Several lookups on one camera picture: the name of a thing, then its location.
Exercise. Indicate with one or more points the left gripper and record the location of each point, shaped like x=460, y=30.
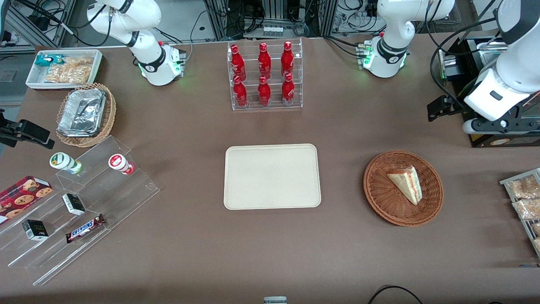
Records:
x=457, y=107

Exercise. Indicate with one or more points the triangular sandwich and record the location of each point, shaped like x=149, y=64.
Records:
x=407, y=182

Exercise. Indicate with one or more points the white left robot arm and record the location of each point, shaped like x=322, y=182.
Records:
x=392, y=25

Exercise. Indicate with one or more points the light oval wicker basket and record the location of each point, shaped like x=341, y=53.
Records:
x=110, y=114

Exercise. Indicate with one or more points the tray of packaged snacks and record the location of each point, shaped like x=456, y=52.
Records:
x=508, y=180

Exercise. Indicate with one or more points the brown round wicker basket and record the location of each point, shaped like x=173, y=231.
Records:
x=382, y=198

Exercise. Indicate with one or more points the beige plastic tray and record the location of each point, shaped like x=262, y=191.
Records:
x=272, y=177

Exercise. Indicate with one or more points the green capped yogurt bottle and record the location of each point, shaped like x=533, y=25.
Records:
x=63, y=161

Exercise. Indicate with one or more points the stacked aluminium foil containers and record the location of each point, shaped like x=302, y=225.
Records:
x=82, y=112

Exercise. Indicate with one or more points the white rectangular snack bin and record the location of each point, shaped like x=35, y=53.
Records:
x=36, y=78

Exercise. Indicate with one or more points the black hot food display case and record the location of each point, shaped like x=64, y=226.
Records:
x=468, y=59

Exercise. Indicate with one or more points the red cookie box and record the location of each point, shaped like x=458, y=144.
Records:
x=23, y=196

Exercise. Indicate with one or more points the clear bag of chips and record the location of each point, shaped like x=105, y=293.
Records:
x=71, y=71

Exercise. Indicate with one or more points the teal snack packet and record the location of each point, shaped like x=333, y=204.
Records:
x=45, y=60

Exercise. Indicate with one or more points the steel food pan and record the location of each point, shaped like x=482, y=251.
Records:
x=491, y=48

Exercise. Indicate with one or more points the small black box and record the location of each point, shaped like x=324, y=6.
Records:
x=74, y=204
x=35, y=230

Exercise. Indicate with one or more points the red capped yogurt bottle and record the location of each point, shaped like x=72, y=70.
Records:
x=119, y=163

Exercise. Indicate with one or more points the Snickers chocolate bar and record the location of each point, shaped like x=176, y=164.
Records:
x=84, y=229

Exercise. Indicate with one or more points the clear acrylic stepped stand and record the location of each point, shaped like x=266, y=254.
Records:
x=122, y=198

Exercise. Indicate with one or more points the bagged pastry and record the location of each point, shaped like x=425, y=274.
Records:
x=536, y=229
x=528, y=209
x=525, y=186

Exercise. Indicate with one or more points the red cola bottle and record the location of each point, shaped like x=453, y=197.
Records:
x=264, y=61
x=288, y=90
x=287, y=60
x=240, y=93
x=264, y=92
x=238, y=63

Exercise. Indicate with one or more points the clear acrylic bottle rack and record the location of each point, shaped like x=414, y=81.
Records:
x=274, y=106

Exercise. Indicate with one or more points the small grey device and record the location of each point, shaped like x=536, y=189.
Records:
x=275, y=300

